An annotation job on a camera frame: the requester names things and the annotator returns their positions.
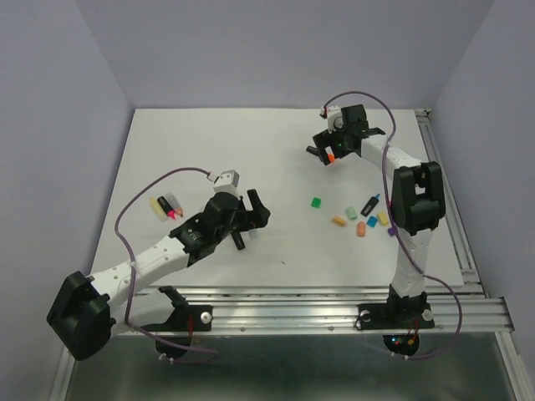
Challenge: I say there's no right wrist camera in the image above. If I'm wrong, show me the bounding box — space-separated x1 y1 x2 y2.
319 105 344 133

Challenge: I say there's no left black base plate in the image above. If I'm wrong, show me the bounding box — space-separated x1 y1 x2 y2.
143 304 218 364

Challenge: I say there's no blue black highlighter body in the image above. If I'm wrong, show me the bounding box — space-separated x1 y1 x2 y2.
360 194 380 217

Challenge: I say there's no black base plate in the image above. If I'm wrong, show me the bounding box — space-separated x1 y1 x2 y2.
354 303 436 358
143 304 218 364

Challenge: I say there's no orange cap black highlighter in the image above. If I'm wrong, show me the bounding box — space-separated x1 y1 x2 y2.
306 145 336 164

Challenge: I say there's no aluminium table rail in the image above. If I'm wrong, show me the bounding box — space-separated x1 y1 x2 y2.
50 284 529 400

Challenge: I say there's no pastel yellow highlighter cap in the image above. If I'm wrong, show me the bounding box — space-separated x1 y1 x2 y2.
377 212 388 226

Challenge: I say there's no pastel green highlighter cap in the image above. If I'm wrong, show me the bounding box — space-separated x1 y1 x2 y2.
345 206 359 221

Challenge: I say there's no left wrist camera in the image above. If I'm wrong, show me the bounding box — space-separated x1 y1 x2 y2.
208 170 240 198

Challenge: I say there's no right side aluminium rail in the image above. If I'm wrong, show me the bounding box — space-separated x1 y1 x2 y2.
415 109 489 297

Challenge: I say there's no pastel orange highlighter cap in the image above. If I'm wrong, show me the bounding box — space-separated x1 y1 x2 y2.
356 221 366 237

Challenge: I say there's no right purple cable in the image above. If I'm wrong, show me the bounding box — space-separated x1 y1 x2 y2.
321 91 464 361

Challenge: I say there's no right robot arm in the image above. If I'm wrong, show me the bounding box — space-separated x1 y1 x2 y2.
313 105 446 330

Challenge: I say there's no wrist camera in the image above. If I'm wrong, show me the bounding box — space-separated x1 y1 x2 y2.
319 105 344 133
208 170 240 198

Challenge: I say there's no green cap black highlighter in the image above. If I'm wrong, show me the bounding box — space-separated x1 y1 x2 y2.
231 232 246 251

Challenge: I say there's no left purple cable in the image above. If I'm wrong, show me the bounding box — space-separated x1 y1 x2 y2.
113 166 218 365

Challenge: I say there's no purple cable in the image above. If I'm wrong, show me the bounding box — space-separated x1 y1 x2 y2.
113 166 218 365
321 91 464 361

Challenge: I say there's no blue highlighter cap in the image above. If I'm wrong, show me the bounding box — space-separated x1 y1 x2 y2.
366 216 378 227

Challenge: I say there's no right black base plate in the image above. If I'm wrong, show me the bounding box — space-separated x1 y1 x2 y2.
354 303 436 358

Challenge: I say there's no pastel orange grey highlighter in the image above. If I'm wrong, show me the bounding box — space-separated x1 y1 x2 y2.
166 192 183 217

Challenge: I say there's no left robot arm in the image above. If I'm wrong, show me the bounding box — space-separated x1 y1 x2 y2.
46 190 271 361

